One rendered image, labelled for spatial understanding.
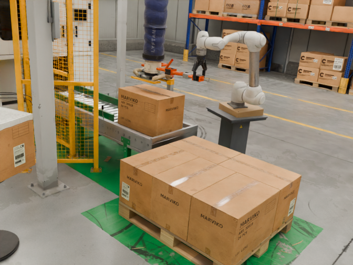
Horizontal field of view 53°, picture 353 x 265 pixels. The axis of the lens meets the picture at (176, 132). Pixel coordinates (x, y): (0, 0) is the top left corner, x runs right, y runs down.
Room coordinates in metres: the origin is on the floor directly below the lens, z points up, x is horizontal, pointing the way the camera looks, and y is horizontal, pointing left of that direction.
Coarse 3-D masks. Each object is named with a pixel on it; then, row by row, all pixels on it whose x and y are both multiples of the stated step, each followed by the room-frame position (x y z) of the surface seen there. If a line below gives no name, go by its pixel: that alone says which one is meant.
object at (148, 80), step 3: (135, 78) 3.65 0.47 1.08; (138, 78) 3.62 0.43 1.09; (141, 78) 3.60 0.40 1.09; (144, 78) 3.59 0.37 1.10; (147, 78) 3.60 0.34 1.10; (150, 78) 3.56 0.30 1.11; (147, 81) 3.53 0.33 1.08; (150, 81) 3.51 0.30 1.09; (153, 81) 3.50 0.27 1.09; (156, 81) 3.51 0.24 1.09; (159, 81) 3.53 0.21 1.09
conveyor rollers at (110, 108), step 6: (78, 96) 4.77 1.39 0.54; (84, 96) 4.75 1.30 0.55; (90, 96) 4.82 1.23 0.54; (84, 102) 4.53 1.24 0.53; (90, 102) 4.50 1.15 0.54; (102, 102) 4.54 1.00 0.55; (108, 108) 4.28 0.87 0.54; (114, 108) 4.34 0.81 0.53; (114, 114) 4.11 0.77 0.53; (114, 120) 3.80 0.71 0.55
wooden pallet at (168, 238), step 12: (120, 204) 2.77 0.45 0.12; (132, 216) 2.72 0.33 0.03; (144, 216) 2.57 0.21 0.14; (144, 228) 2.57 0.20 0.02; (156, 228) 2.58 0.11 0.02; (288, 228) 2.72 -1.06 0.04; (168, 240) 2.38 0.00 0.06; (180, 240) 2.30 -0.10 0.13; (264, 240) 2.36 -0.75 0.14; (180, 252) 2.30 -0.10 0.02; (192, 252) 2.30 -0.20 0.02; (252, 252) 2.23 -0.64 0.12; (264, 252) 2.40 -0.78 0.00; (204, 264) 2.18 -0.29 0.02; (216, 264) 2.08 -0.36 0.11; (240, 264) 2.11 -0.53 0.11
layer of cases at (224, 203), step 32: (128, 160) 2.78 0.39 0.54; (160, 160) 2.83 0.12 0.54; (192, 160) 2.88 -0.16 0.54; (224, 160) 2.94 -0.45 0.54; (256, 160) 3.00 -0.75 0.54; (128, 192) 2.71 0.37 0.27; (160, 192) 2.46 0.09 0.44; (192, 192) 2.31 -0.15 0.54; (224, 192) 2.35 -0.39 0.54; (256, 192) 2.39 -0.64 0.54; (288, 192) 2.60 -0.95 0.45; (160, 224) 2.45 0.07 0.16; (192, 224) 2.24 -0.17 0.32; (224, 224) 2.07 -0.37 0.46; (256, 224) 2.22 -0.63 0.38; (224, 256) 2.04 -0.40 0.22
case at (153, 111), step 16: (128, 96) 3.61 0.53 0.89; (144, 96) 3.46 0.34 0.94; (160, 96) 3.49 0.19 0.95; (176, 96) 3.54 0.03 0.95; (128, 112) 3.61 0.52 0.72; (144, 112) 3.45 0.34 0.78; (160, 112) 3.36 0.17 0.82; (176, 112) 3.55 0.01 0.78; (144, 128) 3.45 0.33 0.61; (160, 128) 3.37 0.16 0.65; (176, 128) 3.57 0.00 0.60
